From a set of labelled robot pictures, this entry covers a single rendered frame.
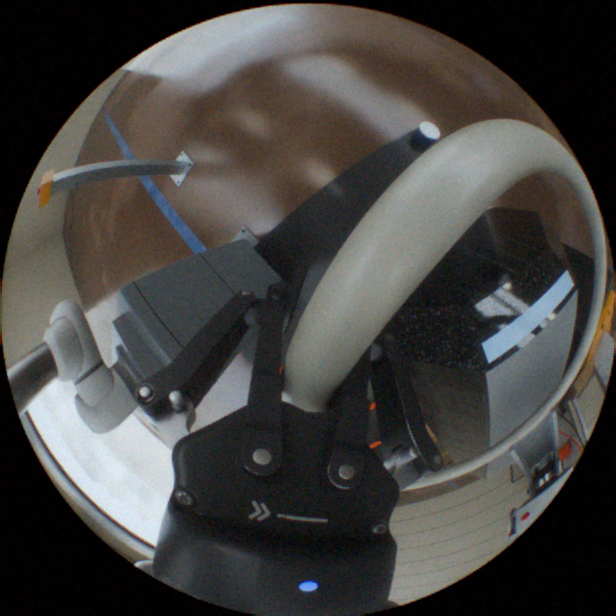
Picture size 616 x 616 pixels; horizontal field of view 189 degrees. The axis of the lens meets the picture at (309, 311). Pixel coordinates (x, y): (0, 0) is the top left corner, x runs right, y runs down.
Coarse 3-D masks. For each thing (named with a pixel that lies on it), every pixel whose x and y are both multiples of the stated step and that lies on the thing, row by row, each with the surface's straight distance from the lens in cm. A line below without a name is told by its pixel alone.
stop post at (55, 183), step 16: (128, 160) 135; (144, 160) 140; (160, 160) 148; (176, 160) 166; (48, 176) 118; (64, 176) 117; (80, 176) 119; (96, 176) 123; (112, 176) 128; (128, 176) 134; (176, 176) 161; (48, 192) 116
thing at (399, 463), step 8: (400, 448) 10; (416, 448) 10; (392, 456) 10; (400, 456) 10; (408, 456) 10; (416, 456) 10; (384, 464) 11; (392, 464) 10; (400, 464) 10; (408, 464) 10; (392, 472) 10; (400, 472) 10; (408, 472) 10; (416, 472) 11; (400, 480) 10; (408, 480) 10; (416, 480) 10; (400, 488) 10
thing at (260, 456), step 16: (272, 288) 14; (272, 304) 13; (272, 320) 12; (272, 336) 11; (256, 352) 10; (272, 352) 10; (256, 368) 9; (272, 368) 9; (256, 384) 8; (272, 384) 8; (256, 400) 8; (272, 400) 8; (256, 416) 7; (272, 416) 7; (256, 432) 7; (272, 432) 7; (256, 448) 6; (272, 448) 7; (256, 464) 6; (272, 464) 6
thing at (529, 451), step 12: (552, 408) 48; (552, 420) 50; (540, 432) 59; (552, 432) 62; (516, 444) 54; (528, 444) 60; (540, 444) 66; (552, 444) 76; (516, 456) 51; (528, 456) 68; (540, 456) 77; (528, 468) 74; (528, 480) 79; (528, 492) 109
